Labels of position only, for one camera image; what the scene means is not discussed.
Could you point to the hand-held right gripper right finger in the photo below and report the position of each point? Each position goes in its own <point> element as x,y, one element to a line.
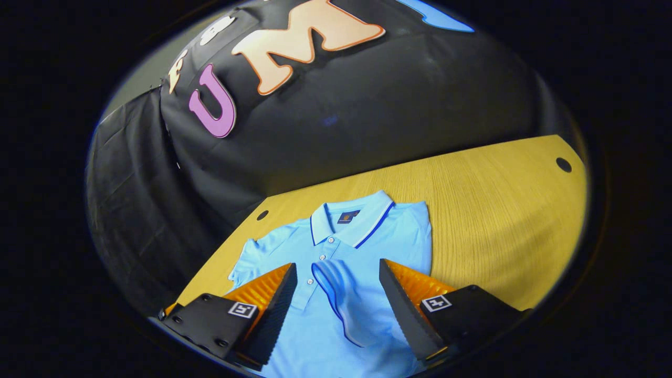
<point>404,315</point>

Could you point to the light blue polo T-shirt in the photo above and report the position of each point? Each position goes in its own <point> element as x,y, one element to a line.
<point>367,241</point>

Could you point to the black backdrop cloth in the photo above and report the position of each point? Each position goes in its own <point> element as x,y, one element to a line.
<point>367,105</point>

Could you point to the round black table grommet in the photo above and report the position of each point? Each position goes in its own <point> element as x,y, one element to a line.
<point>563,165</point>
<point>262,215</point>

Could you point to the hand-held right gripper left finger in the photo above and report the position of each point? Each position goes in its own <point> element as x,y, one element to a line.
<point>273,320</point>

